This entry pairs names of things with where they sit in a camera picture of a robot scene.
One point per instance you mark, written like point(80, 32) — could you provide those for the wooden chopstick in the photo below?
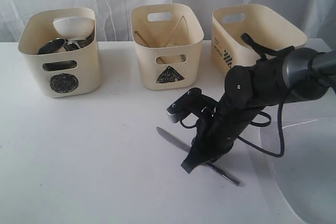
point(173, 31)
point(159, 59)

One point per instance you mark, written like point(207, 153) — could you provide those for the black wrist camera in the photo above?
point(191, 102)

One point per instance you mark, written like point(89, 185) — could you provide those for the cream bin with circle mark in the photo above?
point(64, 73)

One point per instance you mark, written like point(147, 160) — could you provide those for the white square plate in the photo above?
point(302, 182)

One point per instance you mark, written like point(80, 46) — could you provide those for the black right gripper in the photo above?
point(216, 132)

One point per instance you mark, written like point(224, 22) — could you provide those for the cream bin with triangle mark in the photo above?
point(182, 54)

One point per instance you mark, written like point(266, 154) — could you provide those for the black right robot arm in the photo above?
point(293, 75)

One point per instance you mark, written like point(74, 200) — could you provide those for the white ceramic bowl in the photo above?
point(74, 27)

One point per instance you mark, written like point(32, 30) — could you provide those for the cream bin with square mark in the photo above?
point(261, 23)

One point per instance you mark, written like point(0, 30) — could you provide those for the steel table knife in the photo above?
point(183, 146)

